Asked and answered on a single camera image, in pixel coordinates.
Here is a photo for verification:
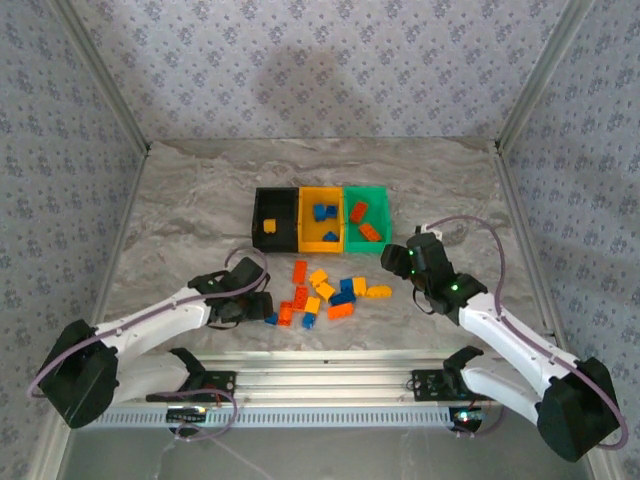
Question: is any black plastic bin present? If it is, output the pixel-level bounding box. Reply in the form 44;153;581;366
252;185;303;253

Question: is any green plastic bin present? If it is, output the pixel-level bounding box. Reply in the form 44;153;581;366
342;185;393;256

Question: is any yellow plastic bin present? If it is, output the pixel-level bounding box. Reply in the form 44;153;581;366
297;185;348;253

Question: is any small circuit board with LED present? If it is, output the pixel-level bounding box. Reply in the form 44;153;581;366
448;406;489;434
166;406;209;424

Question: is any grey metal panel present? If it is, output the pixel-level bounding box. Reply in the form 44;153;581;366
63;427;586;480

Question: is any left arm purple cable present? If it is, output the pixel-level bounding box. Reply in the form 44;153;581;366
30;245;274;444

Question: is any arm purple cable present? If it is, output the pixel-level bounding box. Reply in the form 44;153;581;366
30;245;274;444
417;214;628;449

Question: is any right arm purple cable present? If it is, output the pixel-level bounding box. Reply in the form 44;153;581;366
417;214;628;449

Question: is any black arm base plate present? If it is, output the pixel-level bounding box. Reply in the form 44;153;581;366
145;369;237;404
410;368;481;403

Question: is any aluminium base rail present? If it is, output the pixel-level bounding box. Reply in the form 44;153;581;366
114;349;551;405

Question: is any aluminium side rail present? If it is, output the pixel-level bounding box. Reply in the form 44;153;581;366
89;144;152;331
492;142;577;364

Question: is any slotted grey cable duct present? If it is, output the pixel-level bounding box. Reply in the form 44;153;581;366
94;405;454;430

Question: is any aluminium frame post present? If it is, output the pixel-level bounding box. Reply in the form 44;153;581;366
52;0;153;152
27;424;77;480
582;457;619;480
494;0;599;154

